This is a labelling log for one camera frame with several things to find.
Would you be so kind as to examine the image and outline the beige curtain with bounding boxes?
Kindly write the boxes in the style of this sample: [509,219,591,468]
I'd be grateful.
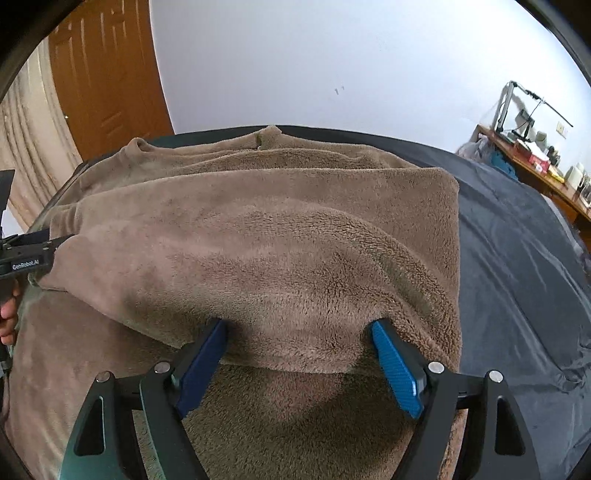
[0,37,84,236]

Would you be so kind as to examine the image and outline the red box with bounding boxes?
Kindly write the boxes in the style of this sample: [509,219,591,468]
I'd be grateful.
[515,141,552,174]

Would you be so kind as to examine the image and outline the wooden desk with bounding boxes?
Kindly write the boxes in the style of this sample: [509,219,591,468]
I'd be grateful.
[473,124,591,252]

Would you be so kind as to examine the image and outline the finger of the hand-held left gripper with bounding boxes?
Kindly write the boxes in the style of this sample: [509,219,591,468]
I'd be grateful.
[14,230,75,252]

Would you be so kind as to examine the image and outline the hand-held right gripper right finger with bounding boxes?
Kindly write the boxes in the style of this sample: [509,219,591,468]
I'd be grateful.
[370,319,542,480]

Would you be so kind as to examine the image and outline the wooden door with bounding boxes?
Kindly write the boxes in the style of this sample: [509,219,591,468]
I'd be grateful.
[48,0,175,162]

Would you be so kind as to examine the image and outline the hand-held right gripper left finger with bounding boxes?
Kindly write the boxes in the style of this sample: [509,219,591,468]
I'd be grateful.
[58,318,229,480]

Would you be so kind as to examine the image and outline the plastic bag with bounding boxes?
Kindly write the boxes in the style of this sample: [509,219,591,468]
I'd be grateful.
[456,136,492,162]

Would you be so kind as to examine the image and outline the dark satin bed cover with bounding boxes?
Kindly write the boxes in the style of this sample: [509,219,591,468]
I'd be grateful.
[28,124,591,480]

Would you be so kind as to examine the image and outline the blue cloth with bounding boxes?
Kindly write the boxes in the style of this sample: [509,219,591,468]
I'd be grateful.
[489,148,518,178]

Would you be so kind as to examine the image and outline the brown fleece garment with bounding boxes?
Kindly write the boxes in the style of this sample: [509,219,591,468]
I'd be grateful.
[9,124,465,480]

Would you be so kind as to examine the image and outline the person's left hand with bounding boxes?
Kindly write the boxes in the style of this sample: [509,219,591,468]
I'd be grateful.
[0,281,21,347]

